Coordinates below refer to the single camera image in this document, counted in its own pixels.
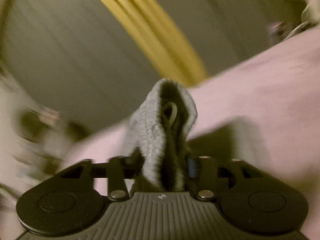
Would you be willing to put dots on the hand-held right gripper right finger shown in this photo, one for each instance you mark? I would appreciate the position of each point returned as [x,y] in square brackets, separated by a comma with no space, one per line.
[192,168]

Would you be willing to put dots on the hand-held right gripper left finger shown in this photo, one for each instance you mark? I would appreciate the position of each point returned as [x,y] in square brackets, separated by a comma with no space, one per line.
[116,172]

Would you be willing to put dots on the grey sweat pants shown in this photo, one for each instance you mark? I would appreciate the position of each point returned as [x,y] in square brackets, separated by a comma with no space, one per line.
[150,130]

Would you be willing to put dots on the pink bed sheet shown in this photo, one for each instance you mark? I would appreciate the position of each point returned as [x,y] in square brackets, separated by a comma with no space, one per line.
[250,92]

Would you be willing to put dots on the green curtain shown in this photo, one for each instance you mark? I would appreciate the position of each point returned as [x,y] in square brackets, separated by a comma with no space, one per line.
[237,17]
[70,55]

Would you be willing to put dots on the yellow curtain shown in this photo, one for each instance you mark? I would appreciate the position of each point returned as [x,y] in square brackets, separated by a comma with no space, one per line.
[155,30]

